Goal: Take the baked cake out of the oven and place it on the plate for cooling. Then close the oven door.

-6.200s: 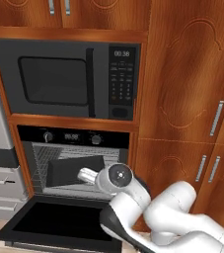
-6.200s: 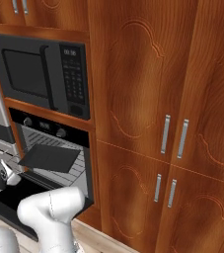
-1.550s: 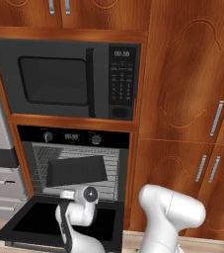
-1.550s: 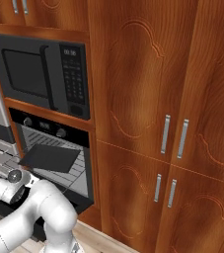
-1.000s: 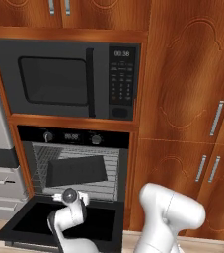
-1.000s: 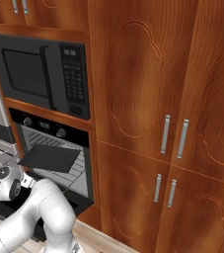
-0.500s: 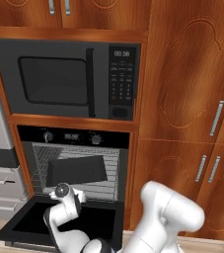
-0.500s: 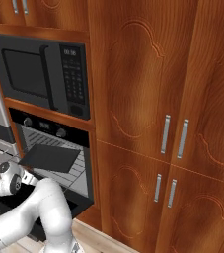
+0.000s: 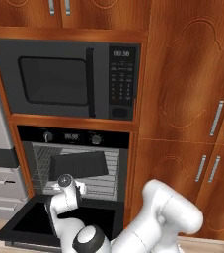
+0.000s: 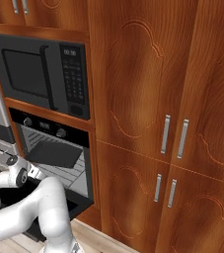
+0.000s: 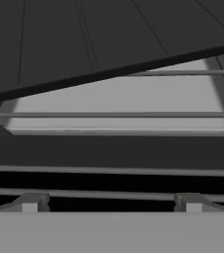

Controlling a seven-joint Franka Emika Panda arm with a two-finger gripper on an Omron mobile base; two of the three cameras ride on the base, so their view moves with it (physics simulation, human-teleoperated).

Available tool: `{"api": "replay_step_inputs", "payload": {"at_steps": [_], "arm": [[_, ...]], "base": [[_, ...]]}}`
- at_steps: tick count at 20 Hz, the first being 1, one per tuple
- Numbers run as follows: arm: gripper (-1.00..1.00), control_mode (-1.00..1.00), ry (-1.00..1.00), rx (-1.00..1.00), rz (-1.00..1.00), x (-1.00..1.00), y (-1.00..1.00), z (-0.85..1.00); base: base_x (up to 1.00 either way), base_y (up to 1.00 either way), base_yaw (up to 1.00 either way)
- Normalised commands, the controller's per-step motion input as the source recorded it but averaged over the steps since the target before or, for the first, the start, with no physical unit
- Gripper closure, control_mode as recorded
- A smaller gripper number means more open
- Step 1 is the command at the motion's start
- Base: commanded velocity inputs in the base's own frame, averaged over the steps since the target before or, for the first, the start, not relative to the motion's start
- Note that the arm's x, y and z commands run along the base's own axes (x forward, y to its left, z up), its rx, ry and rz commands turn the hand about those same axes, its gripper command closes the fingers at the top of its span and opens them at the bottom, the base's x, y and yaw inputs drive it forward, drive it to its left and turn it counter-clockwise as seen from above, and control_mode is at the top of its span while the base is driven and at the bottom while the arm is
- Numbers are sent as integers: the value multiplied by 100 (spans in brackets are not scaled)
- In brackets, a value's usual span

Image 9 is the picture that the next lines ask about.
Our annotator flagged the black built-in oven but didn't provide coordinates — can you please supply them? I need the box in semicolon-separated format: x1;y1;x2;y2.
16;125;131;203

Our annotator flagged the black oven door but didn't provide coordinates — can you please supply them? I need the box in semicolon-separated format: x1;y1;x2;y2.
0;193;125;249

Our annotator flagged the dark baking tray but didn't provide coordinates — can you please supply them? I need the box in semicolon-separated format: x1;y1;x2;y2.
48;150;110;182

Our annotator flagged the metal oven rack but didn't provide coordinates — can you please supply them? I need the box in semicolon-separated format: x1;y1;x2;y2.
31;144;121;201

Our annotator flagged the black microwave door handle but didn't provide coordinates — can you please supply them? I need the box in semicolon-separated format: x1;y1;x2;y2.
85;47;97;119

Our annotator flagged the silver cupboard handle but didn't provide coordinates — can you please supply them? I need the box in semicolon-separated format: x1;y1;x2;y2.
47;0;55;16
194;154;208;183
207;155;222;184
64;0;72;17
209;100;224;137

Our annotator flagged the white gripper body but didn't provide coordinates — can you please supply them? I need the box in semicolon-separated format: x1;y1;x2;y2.
73;180;87;196

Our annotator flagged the round oven knob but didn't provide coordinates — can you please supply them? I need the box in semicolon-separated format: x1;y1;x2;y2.
90;133;104;146
42;131;54;143

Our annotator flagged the grey microwave oven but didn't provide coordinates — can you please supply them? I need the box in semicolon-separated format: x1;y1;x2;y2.
0;38;141;122

